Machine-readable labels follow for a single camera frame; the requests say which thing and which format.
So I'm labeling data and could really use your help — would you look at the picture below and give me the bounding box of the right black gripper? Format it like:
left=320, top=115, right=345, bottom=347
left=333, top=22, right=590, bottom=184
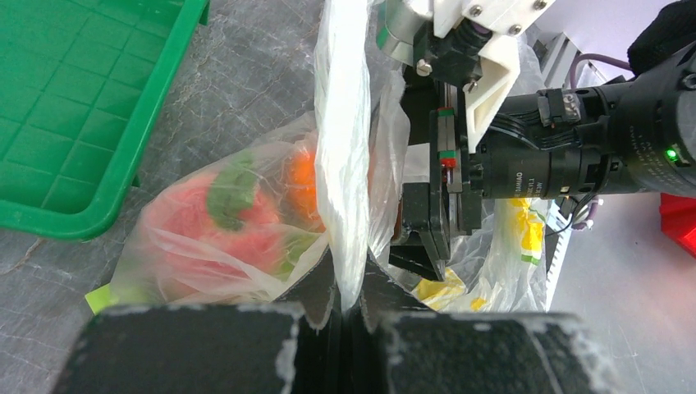
left=388, top=66, right=483, bottom=282

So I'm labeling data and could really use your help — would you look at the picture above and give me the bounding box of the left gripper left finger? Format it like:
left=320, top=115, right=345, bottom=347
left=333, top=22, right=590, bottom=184
left=53, top=250, right=340, bottom=393

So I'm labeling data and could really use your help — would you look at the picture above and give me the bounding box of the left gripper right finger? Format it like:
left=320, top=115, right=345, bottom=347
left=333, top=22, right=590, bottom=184
left=347, top=256, right=620, bottom=393

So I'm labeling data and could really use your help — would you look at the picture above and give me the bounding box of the clear plastic bag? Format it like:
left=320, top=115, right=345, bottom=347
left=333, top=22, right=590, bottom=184
left=108, top=0, right=550, bottom=314

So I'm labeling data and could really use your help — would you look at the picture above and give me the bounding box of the orange fake fruit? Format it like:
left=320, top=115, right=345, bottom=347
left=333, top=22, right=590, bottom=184
left=286, top=149, right=324, bottom=232

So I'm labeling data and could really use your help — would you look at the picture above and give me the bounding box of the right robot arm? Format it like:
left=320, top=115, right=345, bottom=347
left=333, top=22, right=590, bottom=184
left=377, top=1, right=695, bottom=282

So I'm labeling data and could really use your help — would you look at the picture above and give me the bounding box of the red fake fruit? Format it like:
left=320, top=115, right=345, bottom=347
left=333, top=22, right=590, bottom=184
left=139, top=153, right=317, bottom=302

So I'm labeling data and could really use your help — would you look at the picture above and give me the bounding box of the lime green small block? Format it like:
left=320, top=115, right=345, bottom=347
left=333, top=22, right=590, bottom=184
left=85, top=283, right=117, bottom=315

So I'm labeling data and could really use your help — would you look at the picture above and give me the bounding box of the green plastic tray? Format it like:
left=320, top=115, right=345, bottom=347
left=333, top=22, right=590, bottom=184
left=1, top=0, right=210, bottom=241

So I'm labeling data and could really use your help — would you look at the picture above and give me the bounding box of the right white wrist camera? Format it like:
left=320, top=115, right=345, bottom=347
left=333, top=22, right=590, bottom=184
left=376, top=0, right=551, bottom=153

